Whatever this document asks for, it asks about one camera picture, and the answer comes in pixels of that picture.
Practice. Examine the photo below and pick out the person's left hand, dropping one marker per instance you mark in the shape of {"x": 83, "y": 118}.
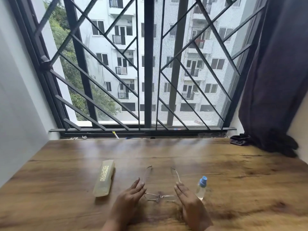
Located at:
{"x": 127, "y": 204}

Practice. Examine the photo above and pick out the translucent yellowish glasses case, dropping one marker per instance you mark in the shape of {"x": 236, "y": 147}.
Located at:
{"x": 104, "y": 178}

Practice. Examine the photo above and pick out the white apartment building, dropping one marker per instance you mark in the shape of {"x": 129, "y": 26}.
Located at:
{"x": 108, "y": 48}

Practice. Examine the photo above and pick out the dark curtain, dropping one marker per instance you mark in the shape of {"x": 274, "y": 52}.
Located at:
{"x": 274, "y": 81}

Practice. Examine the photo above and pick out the green tree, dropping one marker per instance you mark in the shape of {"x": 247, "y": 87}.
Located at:
{"x": 65, "y": 67}

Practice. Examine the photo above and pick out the white stick yellow tip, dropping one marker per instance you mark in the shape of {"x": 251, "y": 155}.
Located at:
{"x": 115, "y": 135}

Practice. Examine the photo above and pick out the person's right hand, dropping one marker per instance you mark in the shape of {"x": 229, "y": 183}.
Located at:
{"x": 193, "y": 211}

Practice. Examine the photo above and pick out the small spray bottle blue cap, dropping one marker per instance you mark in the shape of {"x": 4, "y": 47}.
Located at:
{"x": 201, "y": 190}

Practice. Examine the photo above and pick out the black metal window grille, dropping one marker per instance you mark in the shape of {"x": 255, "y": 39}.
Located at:
{"x": 56, "y": 130}

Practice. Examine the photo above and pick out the clear-framed eyeglasses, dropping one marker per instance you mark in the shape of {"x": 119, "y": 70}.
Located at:
{"x": 151, "y": 196}

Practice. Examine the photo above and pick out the dark crumpled cloth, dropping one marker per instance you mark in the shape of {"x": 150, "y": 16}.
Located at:
{"x": 239, "y": 140}

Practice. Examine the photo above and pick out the blue pen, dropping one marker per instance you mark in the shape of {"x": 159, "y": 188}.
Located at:
{"x": 133, "y": 137}

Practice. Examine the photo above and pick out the black window frame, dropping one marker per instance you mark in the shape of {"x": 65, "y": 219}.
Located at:
{"x": 148, "y": 69}

